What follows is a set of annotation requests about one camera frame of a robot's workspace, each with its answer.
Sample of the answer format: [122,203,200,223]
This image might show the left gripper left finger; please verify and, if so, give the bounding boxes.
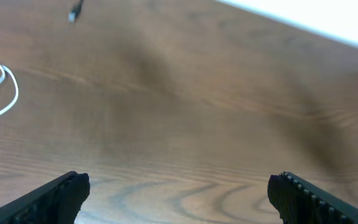
[0,171,90,224]

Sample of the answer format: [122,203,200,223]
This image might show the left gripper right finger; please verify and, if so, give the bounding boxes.
[267,172,358,224]

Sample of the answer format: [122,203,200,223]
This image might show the black USB cable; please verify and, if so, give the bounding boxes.
[68,0,85,23]

